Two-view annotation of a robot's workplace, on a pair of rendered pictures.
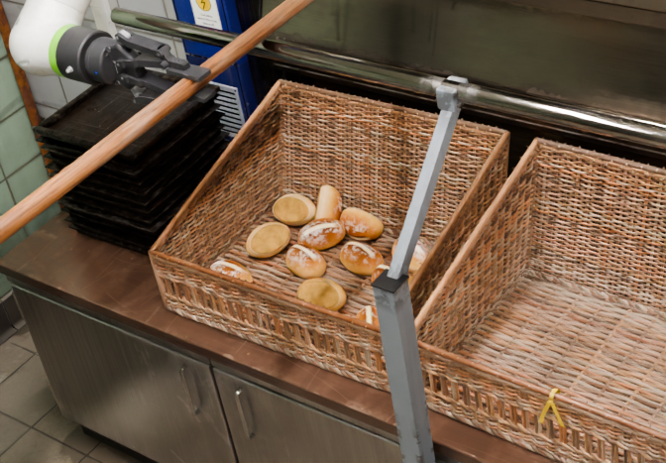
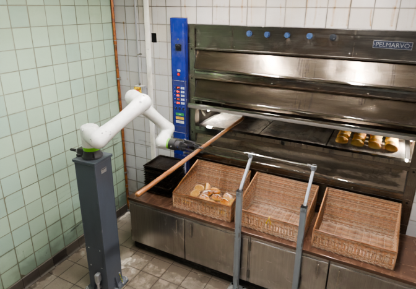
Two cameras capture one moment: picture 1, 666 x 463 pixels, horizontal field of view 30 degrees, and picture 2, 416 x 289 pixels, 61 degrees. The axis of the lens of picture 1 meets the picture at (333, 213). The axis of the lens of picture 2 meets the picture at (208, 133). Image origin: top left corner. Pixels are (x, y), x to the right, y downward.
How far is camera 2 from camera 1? 109 cm
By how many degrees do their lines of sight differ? 21
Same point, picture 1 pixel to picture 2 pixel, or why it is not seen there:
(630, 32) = (278, 150)
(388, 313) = (238, 197)
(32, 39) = (162, 140)
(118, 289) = (160, 202)
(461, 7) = (242, 144)
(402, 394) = (238, 216)
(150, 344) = (168, 215)
